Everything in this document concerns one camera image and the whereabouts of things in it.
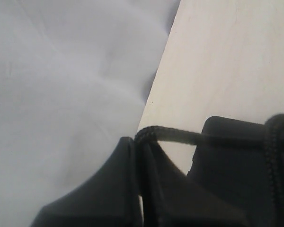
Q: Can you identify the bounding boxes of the white curtain backdrop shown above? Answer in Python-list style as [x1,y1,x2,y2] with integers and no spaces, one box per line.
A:
[0,0,179,227]

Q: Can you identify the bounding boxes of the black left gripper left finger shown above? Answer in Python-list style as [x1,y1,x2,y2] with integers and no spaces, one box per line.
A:
[31,137,142,227]

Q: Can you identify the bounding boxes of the black cord with loop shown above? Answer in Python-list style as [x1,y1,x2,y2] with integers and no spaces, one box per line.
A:
[134,113,284,227]

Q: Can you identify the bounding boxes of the black plastic carrying case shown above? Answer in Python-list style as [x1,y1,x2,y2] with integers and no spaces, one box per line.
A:
[187,114,284,227]

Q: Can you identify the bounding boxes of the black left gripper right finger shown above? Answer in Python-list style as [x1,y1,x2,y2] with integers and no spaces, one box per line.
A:
[139,142,249,227]

